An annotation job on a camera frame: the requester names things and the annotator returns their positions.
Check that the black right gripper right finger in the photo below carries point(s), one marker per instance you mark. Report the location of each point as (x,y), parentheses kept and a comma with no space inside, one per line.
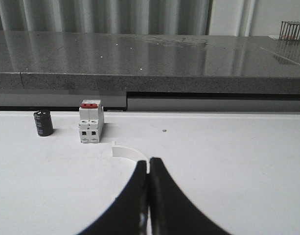
(171,212)

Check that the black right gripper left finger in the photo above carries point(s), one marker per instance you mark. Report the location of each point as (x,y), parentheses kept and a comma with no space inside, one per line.
(128,214)

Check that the white half-ring pipe clamp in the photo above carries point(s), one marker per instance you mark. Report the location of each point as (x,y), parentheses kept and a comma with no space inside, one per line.
(122,151)

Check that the white red circuit breaker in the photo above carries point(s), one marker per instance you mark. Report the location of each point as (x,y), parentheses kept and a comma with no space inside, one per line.
(91,121)

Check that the black cylindrical capacitor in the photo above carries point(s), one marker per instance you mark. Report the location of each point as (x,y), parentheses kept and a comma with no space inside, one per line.
(43,123)

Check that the grey stone counter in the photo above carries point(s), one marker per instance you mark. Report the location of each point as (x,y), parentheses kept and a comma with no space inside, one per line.
(58,70)

